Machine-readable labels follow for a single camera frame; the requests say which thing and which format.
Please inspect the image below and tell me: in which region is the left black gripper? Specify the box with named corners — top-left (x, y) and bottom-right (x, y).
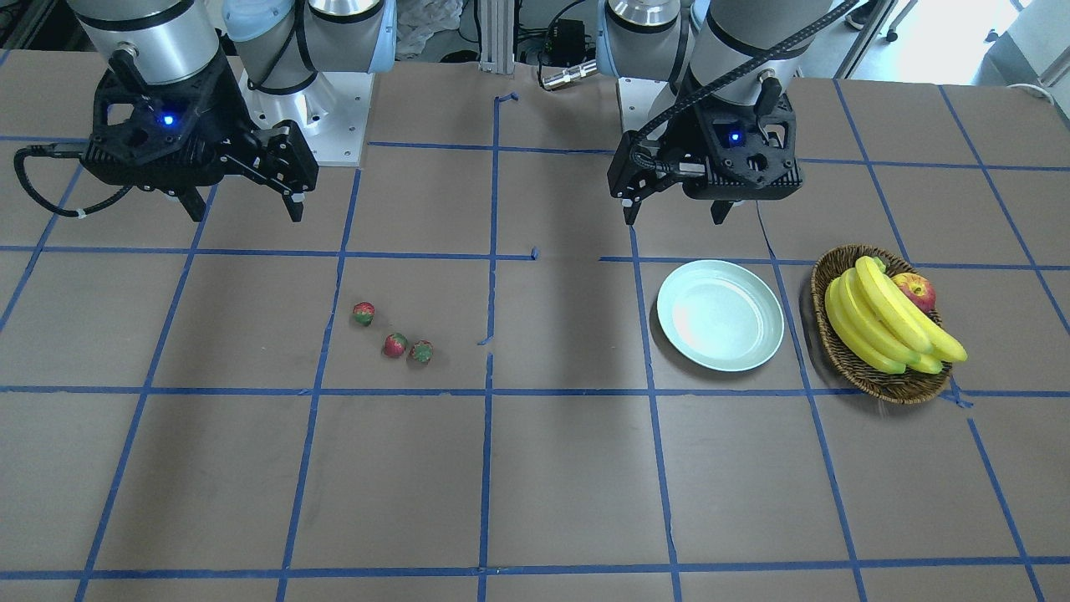
top-left (608, 88), bottom-right (803, 227)

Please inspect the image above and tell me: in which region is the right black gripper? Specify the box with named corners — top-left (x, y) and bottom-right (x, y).
top-left (83, 59), bottom-right (318, 222)

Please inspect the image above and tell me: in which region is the red strawberry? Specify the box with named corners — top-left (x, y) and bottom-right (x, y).
top-left (409, 339), bottom-right (435, 365)
top-left (382, 331), bottom-right (409, 359)
top-left (351, 300), bottom-right (377, 327)

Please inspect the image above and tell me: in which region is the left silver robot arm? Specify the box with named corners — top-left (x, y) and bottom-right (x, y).
top-left (595, 1), bottom-right (852, 225)

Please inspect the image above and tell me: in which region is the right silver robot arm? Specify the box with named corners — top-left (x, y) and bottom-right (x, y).
top-left (70, 1), bottom-right (397, 222)

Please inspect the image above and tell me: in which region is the light green plate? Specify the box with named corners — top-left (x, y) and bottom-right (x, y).
top-left (656, 259), bottom-right (786, 372)

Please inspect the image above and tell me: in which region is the silver metal connector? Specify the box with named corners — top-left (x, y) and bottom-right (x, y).
top-left (538, 59), bottom-right (599, 91)

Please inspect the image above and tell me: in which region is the black power box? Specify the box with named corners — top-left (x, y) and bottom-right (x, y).
top-left (545, 18), bottom-right (586, 65)

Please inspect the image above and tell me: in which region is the yellow banana bunch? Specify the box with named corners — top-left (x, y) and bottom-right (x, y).
top-left (824, 256), bottom-right (968, 375)

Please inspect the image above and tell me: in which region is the red apple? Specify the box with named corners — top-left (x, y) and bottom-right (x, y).
top-left (891, 272), bottom-right (936, 314)

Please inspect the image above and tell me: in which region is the brown wicker basket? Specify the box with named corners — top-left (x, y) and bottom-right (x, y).
top-left (805, 244), bottom-right (952, 405)

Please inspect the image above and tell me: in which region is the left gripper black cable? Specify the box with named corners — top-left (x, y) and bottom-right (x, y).
top-left (627, 0), bottom-right (862, 181)

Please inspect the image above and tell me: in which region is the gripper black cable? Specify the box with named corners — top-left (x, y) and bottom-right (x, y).
top-left (627, 0), bottom-right (862, 181)
top-left (13, 144), bottom-right (135, 222)

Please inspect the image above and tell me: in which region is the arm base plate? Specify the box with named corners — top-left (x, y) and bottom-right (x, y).
top-left (238, 71), bottom-right (377, 167)
top-left (618, 79), bottom-right (692, 134)

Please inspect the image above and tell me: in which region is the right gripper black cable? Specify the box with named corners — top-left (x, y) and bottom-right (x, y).
top-left (13, 144), bottom-right (135, 222)

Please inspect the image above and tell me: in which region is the aluminium frame post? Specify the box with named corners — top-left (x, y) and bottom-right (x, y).
top-left (471, 0), bottom-right (518, 79)

